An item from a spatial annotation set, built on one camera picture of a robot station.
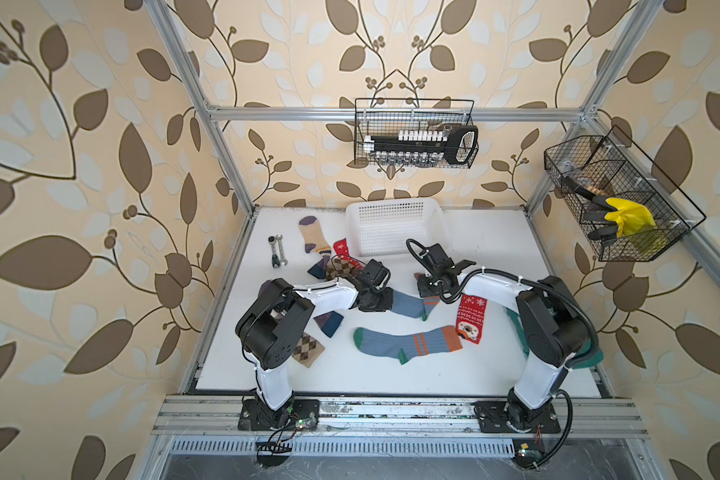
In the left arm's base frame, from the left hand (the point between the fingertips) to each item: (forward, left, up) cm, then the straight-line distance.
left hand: (387, 299), depth 92 cm
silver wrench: (+24, +39, -4) cm, 47 cm away
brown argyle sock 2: (-15, +23, -4) cm, 28 cm away
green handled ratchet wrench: (+17, +39, -3) cm, 43 cm away
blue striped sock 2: (-14, -5, -2) cm, 15 cm away
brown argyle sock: (+11, +17, 0) cm, 20 cm away
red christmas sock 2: (-4, -26, -2) cm, 26 cm away
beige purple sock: (+27, +27, -3) cm, 38 cm away
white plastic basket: (+32, +1, -2) cm, 32 cm away
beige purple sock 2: (-7, +18, -2) cm, 19 cm away
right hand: (+5, -13, -1) cm, 14 cm away
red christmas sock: (+21, +16, -3) cm, 26 cm away
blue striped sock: (-2, -8, -1) cm, 8 cm away
